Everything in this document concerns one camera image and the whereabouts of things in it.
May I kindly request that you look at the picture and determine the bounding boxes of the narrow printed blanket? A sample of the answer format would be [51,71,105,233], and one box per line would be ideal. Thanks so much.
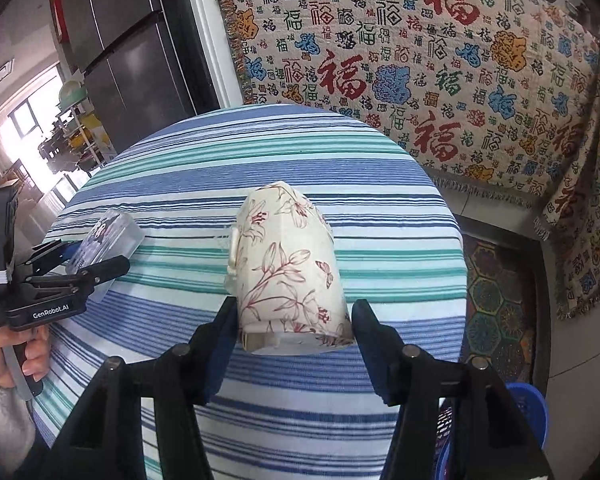
[532,35,600,322]

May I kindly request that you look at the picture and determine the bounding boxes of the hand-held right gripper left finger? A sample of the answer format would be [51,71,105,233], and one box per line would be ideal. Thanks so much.
[52,296,239,480]

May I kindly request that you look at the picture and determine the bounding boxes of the clear plastic box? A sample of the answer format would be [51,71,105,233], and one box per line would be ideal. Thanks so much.
[65,207,145,302]

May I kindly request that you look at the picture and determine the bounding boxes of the green basin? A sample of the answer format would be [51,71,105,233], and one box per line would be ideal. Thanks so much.
[60,80,89,109]

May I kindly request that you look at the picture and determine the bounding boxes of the person's left hand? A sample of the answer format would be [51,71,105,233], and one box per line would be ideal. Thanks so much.
[0,329,51,389]

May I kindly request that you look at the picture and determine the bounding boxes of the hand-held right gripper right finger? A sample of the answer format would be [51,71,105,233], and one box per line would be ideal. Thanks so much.
[351,299,554,480]

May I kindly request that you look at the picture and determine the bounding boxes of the floral tissue pack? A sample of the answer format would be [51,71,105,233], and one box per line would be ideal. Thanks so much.
[224,180,356,357]

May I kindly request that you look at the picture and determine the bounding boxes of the red wall decoration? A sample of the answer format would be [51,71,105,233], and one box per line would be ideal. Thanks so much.
[50,0,71,44]

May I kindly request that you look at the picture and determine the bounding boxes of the patterned floor mat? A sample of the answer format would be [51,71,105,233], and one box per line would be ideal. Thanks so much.
[460,232,542,387]

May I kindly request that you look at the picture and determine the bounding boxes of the white storage rack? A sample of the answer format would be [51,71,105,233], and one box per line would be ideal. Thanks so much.
[55,67,119,174]

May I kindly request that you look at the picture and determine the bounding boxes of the wide printed blanket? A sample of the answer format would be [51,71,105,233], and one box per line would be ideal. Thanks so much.
[212,0,600,211]

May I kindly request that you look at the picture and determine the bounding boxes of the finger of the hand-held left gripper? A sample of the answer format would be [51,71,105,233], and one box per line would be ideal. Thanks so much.
[27,254,131,292]
[12,239,84,277]

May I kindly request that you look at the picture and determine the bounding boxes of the yellow carton box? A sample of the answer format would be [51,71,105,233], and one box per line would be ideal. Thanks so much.
[80,112,117,157]

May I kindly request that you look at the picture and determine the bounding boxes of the grey refrigerator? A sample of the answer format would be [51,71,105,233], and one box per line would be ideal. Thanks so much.
[47,0,221,149]

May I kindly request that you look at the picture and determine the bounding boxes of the person's left forearm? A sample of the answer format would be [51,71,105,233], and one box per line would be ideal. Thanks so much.
[0,370,38,466]

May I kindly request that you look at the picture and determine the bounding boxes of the blue plastic basket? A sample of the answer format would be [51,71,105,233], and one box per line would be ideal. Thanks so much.
[432,382,549,480]

